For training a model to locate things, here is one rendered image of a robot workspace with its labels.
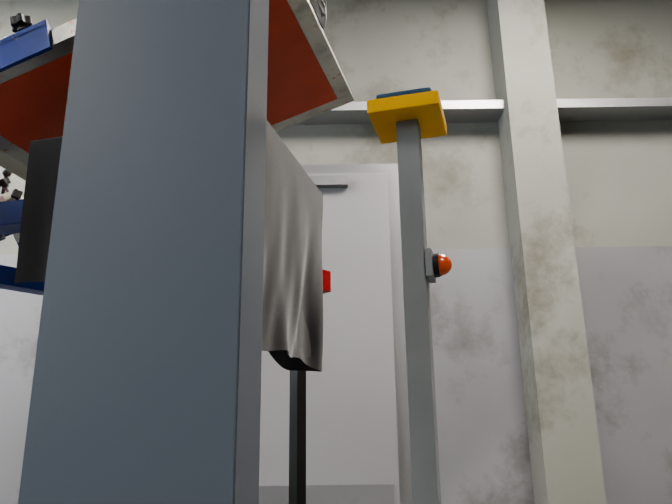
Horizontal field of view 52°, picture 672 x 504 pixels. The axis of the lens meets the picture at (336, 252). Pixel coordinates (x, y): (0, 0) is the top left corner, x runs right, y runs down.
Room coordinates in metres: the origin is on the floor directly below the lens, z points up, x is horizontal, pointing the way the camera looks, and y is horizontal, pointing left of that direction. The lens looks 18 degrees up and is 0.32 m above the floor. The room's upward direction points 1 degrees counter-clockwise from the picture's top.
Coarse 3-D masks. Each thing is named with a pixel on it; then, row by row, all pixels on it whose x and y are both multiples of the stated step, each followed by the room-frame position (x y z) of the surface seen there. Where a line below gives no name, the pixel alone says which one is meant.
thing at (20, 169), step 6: (0, 150) 1.49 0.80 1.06; (0, 156) 1.51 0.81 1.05; (6, 156) 1.52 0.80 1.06; (0, 162) 1.53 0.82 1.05; (6, 162) 1.54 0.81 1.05; (12, 162) 1.55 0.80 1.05; (18, 162) 1.55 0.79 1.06; (6, 168) 1.57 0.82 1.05; (12, 168) 1.57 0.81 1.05; (18, 168) 1.58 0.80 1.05; (24, 168) 1.58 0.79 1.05; (18, 174) 1.60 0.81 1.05; (24, 174) 1.61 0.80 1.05
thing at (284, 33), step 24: (288, 24) 1.24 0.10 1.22; (288, 48) 1.32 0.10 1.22; (48, 72) 1.21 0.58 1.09; (0, 96) 1.25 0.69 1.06; (24, 96) 1.27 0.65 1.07; (48, 96) 1.29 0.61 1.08; (0, 120) 1.33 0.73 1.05; (24, 120) 1.35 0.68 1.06; (48, 120) 1.37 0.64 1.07; (24, 144) 1.43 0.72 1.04
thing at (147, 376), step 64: (128, 0) 0.60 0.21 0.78; (192, 0) 0.60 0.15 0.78; (256, 0) 0.65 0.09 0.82; (128, 64) 0.60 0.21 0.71; (192, 64) 0.60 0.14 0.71; (256, 64) 0.66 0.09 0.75; (64, 128) 0.60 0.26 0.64; (128, 128) 0.60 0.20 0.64; (192, 128) 0.60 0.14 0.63; (256, 128) 0.68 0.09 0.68; (64, 192) 0.60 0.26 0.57; (128, 192) 0.60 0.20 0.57; (192, 192) 0.60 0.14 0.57; (256, 192) 0.69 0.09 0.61; (64, 256) 0.60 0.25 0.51; (128, 256) 0.60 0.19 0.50; (192, 256) 0.60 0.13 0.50; (256, 256) 0.71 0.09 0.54; (64, 320) 0.60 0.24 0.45; (128, 320) 0.60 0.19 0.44; (192, 320) 0.60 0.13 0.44; (256, 320) 0.72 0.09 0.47; (64, 384) 0.60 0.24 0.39; (128, 384) 0.60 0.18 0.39; (192, 384) 0.60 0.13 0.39; (256, 384) 0.73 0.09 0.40; (64, 448) 0.60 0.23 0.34; (128, 448) 0.60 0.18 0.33; (192, 448) 0.60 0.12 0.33; (256, 448) 0.75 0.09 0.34
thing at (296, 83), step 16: (304, 48) 1.33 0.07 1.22; (272, 64) 1.36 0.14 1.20; (288, 64) 1.37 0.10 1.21; (304, 64) 1.39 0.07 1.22; (272, 80) 1.42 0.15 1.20; (288, 80) 1.43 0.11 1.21; (304, 80) 1.45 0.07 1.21; (320, 80) 1.46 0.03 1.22; (272, 96) 1.48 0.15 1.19; (288, 96) 1.50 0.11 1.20; (304, 96) 1.51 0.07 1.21; (320, 96) 1.53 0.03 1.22; (272, 112) 1.55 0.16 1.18; (288, 112) 1.57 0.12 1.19
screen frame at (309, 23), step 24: (288, 0) 1.17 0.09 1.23; (72, 24) 1.13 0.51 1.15; (312, 24) 1.26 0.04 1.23; (72, 48) 1.16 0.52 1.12; (312, 48) 1.34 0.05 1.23; (0, 72) 1.18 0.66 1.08; (24, 72) 1.20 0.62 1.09; (336, 72) 1.45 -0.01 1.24; (336, 96) 1.55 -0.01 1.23; (288, 120) 1.60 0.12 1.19; (0, 144) 1.41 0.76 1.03
